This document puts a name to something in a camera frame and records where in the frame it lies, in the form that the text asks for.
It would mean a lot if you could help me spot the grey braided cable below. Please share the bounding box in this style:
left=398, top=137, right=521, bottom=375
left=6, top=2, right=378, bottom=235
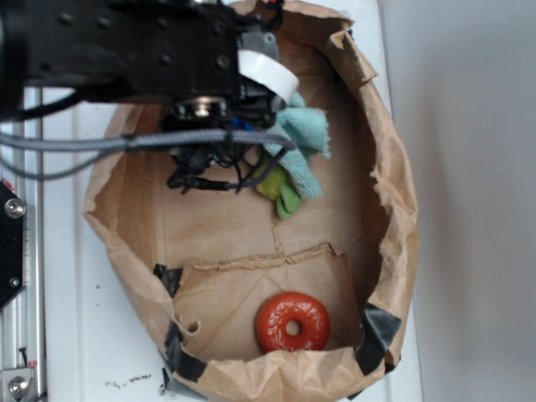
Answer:
left=0, top=128, right=298, bottom=189

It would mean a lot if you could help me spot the metal corner bracket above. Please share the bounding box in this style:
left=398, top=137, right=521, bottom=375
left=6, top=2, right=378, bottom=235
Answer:
left=1, top=368, right=34, bottom=402

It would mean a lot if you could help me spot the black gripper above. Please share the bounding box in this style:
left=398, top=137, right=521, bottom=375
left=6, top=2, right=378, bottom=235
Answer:
left=24, top=1, right=298, bottom=121

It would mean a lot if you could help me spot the blue sponge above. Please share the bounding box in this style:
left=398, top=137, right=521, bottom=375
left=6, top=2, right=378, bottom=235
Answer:
left=230, top=118, right=256, bottom=131

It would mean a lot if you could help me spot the teal terry cloth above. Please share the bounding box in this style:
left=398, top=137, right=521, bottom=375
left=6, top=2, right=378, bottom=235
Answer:
left=266, top=92, right=331, bottom=198

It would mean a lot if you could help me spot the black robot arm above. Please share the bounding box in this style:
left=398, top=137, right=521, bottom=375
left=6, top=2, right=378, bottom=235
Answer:
left=1, top=1, right=299, bottom=121

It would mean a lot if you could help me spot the red toy donut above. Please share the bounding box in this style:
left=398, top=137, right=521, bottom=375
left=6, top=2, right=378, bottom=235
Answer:
left=255, top=291, right=331, bottom=353

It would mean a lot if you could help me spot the aluminium frame rail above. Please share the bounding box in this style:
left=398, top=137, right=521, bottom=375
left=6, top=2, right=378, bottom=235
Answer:
left=0, top=85, right=47, bottom=402

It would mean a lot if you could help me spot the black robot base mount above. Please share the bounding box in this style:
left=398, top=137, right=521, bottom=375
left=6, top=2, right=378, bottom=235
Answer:
left=0, top=181, right=26, bottom=310

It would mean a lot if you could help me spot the brown paper bag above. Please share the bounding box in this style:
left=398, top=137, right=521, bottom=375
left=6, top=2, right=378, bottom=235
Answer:
left=84, top=1, right=419, bottom=401

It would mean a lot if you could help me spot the green plush frog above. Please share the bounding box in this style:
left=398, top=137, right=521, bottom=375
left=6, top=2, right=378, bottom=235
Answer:
left=255, top=164, right=302, bottom=219

